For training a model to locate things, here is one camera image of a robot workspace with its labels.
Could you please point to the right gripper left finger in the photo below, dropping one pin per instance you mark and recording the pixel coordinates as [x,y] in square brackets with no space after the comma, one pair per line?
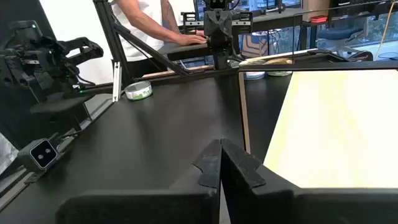
[140,208]

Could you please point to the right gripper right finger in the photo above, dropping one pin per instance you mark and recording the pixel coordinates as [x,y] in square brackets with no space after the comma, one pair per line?
[311,208]

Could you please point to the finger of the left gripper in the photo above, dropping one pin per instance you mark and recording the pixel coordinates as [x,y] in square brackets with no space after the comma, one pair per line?
[211,25]
[226,25]

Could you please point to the blue red label can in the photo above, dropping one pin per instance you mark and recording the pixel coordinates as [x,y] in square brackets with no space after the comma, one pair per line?
[254,75]

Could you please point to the black frame wooden shelf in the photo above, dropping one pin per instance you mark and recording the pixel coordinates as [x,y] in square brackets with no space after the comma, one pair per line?
[335,124]

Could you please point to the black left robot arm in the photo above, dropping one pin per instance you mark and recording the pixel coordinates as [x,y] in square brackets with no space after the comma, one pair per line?
[219,53]

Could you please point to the laptop screen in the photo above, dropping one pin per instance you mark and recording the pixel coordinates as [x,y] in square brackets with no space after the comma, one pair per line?
[199,7]

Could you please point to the grey desk top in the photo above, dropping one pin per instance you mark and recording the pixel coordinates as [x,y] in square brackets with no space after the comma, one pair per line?
[183,49]

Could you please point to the blue white striped bin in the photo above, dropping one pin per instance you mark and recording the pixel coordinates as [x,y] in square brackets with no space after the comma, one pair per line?
[256,45]

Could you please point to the black background desk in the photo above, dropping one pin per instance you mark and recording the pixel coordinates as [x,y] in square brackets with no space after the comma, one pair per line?
[280,18]

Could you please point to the person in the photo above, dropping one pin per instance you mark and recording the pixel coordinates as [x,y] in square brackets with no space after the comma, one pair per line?
[136,25]

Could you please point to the small red item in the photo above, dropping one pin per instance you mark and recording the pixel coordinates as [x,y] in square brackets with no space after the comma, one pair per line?
[318,19]

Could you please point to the dark office chair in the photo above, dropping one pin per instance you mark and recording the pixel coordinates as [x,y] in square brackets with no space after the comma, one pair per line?
[340,34]

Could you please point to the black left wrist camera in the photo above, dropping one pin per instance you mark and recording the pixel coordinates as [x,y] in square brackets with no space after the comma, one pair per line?
[217,3]

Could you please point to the black rig frame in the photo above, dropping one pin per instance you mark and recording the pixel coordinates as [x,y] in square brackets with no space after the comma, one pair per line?
[107,37]

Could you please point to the silver aluminium bracket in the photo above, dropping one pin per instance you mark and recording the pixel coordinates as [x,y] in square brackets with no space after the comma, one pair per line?
[117,81]

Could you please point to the small grey table camera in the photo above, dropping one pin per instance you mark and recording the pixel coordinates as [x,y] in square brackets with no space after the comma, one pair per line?
[42,154]

